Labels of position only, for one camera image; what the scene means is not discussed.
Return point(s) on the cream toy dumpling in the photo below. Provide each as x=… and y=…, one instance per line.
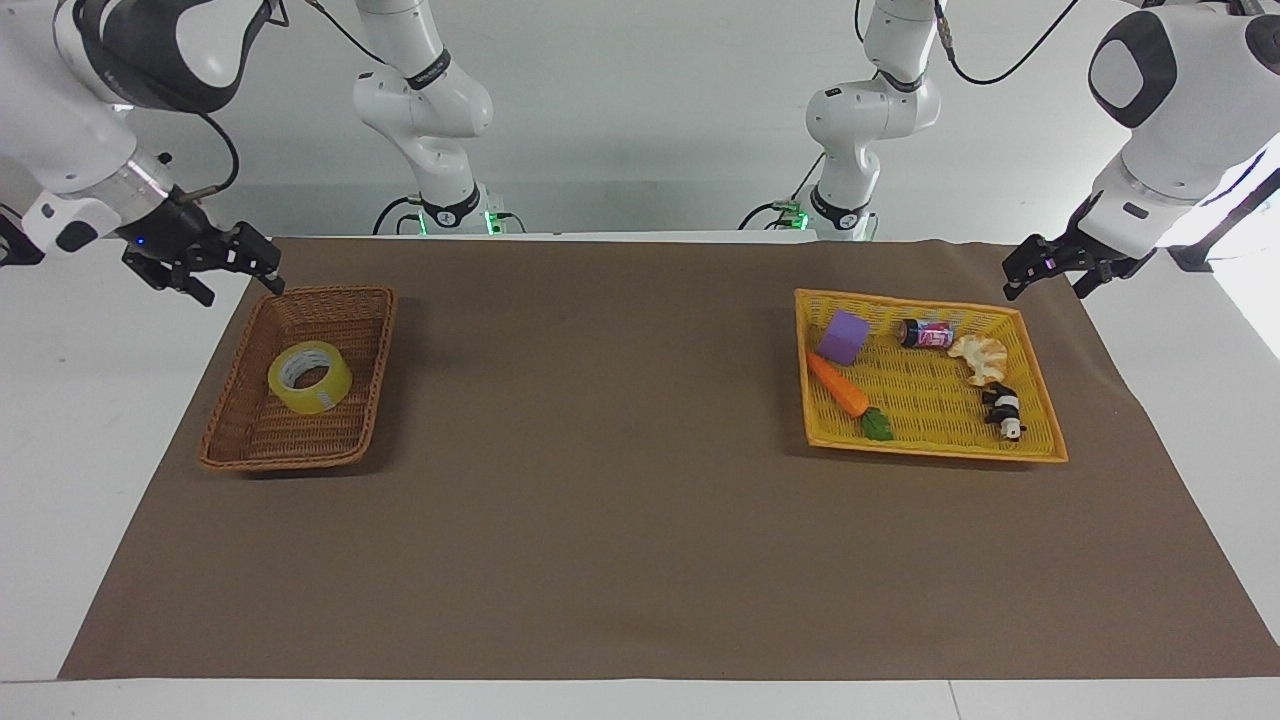
x=980, y=357

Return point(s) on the black and white toy panda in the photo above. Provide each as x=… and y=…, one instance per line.
x=1003, y=408

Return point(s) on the brown wicker basket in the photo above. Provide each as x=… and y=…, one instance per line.
x=250, y=440

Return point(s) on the yellow woven basket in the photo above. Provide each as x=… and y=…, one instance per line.
x=930, y=400

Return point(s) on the orange toy carrot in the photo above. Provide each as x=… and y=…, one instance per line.
x=838, y=385

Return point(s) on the small drink can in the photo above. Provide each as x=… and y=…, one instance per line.
x=928, y=335

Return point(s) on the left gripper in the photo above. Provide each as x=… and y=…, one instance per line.
x=1095, y=255

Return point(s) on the yellow tape roll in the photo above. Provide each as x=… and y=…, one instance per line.
x=335, y=385

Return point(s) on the black stand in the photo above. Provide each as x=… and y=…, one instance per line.
x=1215, y=235

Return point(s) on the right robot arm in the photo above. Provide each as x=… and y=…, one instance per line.
x=420, y=100

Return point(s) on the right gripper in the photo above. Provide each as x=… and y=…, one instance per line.
x=178, y=228

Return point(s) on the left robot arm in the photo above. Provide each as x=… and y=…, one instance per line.
x=870, y=110

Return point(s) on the purple cube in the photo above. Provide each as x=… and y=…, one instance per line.
x=845, y=338

